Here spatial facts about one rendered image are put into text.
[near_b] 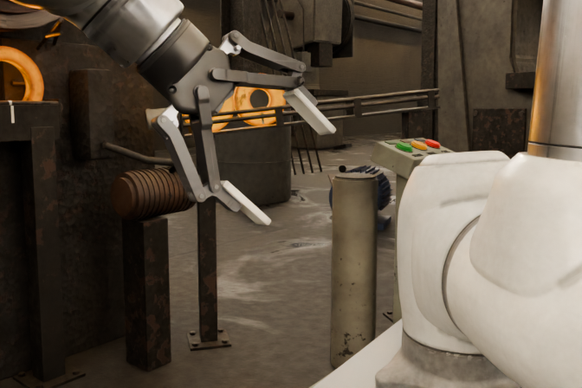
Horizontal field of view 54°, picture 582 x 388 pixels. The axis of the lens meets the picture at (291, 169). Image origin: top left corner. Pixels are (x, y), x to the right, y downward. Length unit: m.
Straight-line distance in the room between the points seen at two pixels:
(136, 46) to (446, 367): 0.48
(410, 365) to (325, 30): 8.75
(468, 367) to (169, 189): 1.03
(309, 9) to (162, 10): 8.71
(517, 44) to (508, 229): 3.03
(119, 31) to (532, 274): 0.41
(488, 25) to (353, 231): 2.30
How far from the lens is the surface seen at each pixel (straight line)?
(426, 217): 0.64
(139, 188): 1.48
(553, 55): 0.51
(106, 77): 1.60
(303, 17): 9.19
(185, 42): 0.58
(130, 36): 0.57
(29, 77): 1.53
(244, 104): 1.66
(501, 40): 3.51
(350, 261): 1.49
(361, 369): 0.77
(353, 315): 1.53
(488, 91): 3.52
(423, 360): 0.71
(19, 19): 1.51
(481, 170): 0.64
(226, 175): 4.11
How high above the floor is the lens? 0.70
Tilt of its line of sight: 6 degrees down
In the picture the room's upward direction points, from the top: straight up
